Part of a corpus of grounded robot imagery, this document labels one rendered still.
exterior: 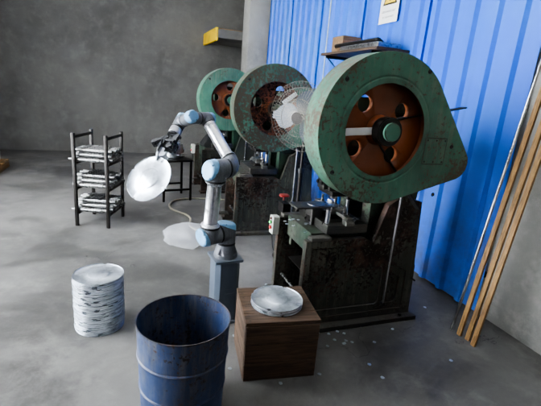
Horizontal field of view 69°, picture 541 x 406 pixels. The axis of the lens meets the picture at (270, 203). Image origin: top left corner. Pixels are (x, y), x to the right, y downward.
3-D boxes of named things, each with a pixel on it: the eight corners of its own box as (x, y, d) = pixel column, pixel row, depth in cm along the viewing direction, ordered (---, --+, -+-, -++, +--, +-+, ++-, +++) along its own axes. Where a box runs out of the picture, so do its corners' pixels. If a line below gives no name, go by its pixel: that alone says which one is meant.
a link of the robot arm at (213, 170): (224, 246, 246) (234, 161, 228) (204, 251, 235) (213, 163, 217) (212, 238, 253) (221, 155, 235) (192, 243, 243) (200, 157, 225)
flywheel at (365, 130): (438, 192, 233) (328, 203, 210) (415, 184, 251) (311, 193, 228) (457, 62, 212) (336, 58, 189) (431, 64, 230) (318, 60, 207)
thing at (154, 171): (149, 209, 223) (148, 209, 222) (118, 188, 236) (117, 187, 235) (180, 168, 227) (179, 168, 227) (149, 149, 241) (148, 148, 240)
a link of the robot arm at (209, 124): (249, 168, 235) (214, 107, 251) (236, 170, 228) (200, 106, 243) (241, 180, 243) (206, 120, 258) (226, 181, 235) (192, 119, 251)
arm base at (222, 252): (217, 261, 246) (218, 246, 244) (210, 251, 260) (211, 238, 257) (240, 258, 253) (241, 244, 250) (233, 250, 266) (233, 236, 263)
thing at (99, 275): (117, 286, 229) (117, 284, 229) (64, 285, 226) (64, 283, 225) (128, 264, 257) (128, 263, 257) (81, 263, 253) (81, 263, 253)
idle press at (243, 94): (225, 244, 394) (235, 58, 347) (210, 213, 484) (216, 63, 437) (361, 238, 441) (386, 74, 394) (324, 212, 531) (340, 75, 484)
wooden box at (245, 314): (242, 381, 210) (246, 324, 201) (233, 338, 246) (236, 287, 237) (314, 375, 220) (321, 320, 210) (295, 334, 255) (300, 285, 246)
